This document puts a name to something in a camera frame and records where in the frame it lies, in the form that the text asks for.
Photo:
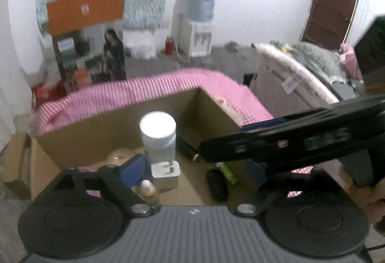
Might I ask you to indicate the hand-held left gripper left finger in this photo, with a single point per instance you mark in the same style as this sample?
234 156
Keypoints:
132 169

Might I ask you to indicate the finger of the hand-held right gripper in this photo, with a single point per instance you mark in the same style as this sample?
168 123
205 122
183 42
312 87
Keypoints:
225 147
264 124

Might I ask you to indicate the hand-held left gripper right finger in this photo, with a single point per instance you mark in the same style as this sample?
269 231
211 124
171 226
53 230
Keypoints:
255 175

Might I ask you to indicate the glass dropper bottle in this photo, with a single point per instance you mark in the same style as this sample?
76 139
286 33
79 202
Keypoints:
149 194

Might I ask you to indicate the cardboard box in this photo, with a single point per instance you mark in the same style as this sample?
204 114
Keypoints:
105 124

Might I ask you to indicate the person's right hand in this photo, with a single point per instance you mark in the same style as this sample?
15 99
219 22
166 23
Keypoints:
373 203

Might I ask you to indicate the green tube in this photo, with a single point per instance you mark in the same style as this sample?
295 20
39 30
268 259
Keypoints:
227 174

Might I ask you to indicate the small silver box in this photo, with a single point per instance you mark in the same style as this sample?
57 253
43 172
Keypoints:
165 175

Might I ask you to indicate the black cylinder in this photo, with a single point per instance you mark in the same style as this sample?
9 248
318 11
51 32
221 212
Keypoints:
217 186

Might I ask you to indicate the dark grey bedding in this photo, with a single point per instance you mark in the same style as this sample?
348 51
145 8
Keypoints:
349 87

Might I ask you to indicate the pink plastic cup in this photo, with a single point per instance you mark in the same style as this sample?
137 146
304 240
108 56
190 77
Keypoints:
93 192

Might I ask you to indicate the white plastic bottle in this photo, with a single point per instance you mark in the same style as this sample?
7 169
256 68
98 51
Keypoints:
158 130

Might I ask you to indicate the pink plush toy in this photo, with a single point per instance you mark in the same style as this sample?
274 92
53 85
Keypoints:
349 58

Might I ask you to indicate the grey fluffy blanket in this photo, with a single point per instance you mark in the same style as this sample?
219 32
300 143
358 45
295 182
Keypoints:
318 61

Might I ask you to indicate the small yellow item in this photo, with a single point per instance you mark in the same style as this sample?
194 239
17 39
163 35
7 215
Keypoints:
286 47

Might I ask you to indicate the pink checked cloth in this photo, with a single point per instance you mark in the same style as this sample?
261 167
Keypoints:
180 79

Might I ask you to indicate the small dark object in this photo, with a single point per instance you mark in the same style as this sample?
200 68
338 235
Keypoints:
233 46

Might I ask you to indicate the white water dispenser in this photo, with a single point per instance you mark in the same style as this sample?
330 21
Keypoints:
192 37

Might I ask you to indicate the red thermos flask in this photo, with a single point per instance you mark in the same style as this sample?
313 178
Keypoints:
169 46

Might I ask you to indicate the red tissue pack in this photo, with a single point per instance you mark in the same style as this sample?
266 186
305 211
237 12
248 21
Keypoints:
45 93

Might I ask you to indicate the white plastic bag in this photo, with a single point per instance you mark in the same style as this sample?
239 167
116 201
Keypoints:
141 52

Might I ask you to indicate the brown wooden door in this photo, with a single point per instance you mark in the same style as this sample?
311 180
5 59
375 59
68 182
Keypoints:
331 4

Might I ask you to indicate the blue water bottle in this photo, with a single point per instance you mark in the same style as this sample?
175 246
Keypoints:
201 1

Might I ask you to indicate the white curtain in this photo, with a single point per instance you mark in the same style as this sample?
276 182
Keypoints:
12 70

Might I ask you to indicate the orange printed appliance box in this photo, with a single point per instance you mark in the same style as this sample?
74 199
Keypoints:
84 7

